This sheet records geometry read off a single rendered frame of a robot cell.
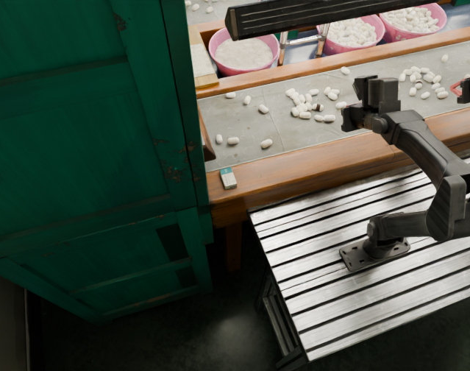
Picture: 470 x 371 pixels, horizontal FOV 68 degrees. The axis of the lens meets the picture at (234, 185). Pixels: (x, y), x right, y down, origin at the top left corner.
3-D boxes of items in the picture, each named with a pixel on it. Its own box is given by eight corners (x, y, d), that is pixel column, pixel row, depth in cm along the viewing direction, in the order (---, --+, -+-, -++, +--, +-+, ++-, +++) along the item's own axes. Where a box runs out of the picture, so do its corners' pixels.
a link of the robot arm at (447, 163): (376, 108, 78) (467, 202, 56) (414, 102, 79) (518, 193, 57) (365, 152, 87) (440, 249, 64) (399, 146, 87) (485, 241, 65)
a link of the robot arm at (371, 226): (369, 220, 90) (378, 240, 87) (401, 214, 91) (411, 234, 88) (362, 230, 95) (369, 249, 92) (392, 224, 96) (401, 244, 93)
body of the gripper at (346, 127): (339, 107, 93) (354, 110, 87) (374, 100, 95) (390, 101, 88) (341, 132, 96) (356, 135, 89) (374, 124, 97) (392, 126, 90)
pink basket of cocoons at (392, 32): (448, 47, 146) (460, 26, 137) (391, 59, 142) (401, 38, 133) (412, 10, 159) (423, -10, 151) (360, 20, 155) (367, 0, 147)
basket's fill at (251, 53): (279, 77, 135) (282, 65, 130) (223, 90, 131) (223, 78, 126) (260, 42, 146) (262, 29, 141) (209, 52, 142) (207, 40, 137)
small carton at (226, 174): (237, 187, 100) (237, 183, 98) (225, 190, 99) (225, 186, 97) (231, 170, 103) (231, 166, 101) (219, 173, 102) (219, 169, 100)
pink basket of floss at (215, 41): (287, 58, 142) (291, 37, 133) (256, 99, 130) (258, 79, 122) (232, 37, 149) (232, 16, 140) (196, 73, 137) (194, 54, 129)
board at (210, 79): (219, 84, 121) (218, 81, 120) (176, 93, 119) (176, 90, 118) (196, 27, 137) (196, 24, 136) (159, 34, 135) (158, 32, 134)
